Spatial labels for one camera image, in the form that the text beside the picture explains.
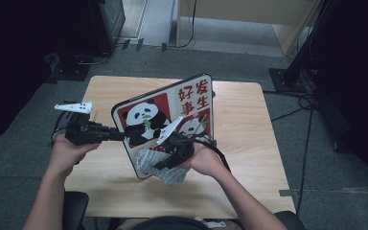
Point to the panda print board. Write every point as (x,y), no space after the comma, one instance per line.
(159,102)

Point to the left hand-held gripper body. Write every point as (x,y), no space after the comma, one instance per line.
(86,131)

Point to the black flat stand base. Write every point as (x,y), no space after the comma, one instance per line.
(72,72)

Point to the grey fluffy cloth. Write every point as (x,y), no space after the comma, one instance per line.
(148,159)

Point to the small white item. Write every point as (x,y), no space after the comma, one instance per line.
(212,222)

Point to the black chair armrest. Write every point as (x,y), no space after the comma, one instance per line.
(75,209)
(292,221)

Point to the black metal stand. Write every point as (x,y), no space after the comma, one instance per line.
(300,60)

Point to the black cabinet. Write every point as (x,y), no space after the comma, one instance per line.
(107,22)

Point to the blue jeans leg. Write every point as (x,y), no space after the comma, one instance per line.
(172,223)

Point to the person's right hand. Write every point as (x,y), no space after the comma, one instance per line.
(204,161)

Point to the light wooden furniture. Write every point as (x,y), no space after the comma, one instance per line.
(262,12)

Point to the person's left hand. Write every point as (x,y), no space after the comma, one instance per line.
(65,155)

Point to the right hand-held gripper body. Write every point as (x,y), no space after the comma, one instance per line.
(180,148)

